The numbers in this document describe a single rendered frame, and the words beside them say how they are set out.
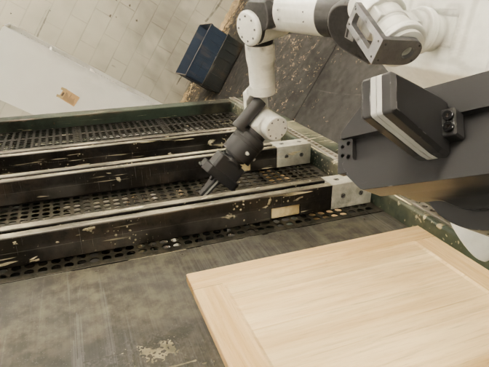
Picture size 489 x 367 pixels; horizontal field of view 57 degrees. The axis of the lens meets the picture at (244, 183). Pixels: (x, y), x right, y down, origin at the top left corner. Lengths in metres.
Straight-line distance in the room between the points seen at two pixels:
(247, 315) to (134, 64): 5.21
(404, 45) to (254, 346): 0.49
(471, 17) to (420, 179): 0.43
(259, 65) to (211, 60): 3.87
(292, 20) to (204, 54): 4.00
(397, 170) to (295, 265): 0.69
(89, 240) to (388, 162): 0.86
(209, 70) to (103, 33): 1.46
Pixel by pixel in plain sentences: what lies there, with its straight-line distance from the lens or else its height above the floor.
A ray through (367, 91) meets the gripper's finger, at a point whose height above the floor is 1.64.
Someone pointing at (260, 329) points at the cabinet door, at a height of 1.30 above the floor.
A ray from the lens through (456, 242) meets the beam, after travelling 1.08.
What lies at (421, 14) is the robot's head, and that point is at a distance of 0.69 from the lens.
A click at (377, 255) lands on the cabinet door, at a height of 1.03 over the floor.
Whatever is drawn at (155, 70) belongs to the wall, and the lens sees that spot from 5.92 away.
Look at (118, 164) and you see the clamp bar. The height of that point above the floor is 1.44.
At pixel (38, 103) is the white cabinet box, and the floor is 1.56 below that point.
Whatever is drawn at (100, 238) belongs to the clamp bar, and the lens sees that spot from 1.06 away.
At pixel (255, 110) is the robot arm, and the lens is 1.17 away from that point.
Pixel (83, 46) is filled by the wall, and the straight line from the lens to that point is 5.80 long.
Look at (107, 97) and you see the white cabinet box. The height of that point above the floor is 1.07.
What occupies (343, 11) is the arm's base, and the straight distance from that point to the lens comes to 0.87.
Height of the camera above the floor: 1.77
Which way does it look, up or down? 29 degrees down
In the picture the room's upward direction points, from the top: 64 degrees counter-clockwise
